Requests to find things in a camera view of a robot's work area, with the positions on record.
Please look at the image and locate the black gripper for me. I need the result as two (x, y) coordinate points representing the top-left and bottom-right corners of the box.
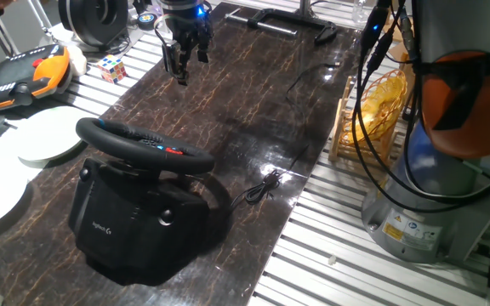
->
(158, 6), (214, 87)

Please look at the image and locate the black steering wheel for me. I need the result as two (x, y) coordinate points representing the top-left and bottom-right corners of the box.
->
(75, 117), (216, 176)

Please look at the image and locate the black steering wheel base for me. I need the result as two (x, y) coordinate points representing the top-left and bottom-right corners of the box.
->
(68, 156), (213, 286)

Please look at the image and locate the Rubik's cube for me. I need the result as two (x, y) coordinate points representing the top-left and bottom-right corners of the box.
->
(96, 54), (128, 85)

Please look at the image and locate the black filament spool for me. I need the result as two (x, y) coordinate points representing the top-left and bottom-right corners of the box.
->
(57, 0), (130, 48)

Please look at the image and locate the white plastic lump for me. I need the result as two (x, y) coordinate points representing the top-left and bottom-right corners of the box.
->
(66, 44), (88, 77)

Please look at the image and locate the clear plastic bottle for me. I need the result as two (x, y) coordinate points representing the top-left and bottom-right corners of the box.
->
(352, 0), (376, 25)

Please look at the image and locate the orange black teach pendant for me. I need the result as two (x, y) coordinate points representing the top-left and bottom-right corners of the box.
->
(0, 43), (72, 113)

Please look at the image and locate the aluminium frame post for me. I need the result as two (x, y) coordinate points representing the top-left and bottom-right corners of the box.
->
(287, 0), (328, 22)

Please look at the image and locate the thin black USB cable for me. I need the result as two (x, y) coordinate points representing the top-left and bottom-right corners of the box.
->
(230, 62), (342, 210)

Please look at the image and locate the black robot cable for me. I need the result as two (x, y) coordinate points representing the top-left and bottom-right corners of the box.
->
(350, 0), (490, 214)
(357, 0), (490, 205)

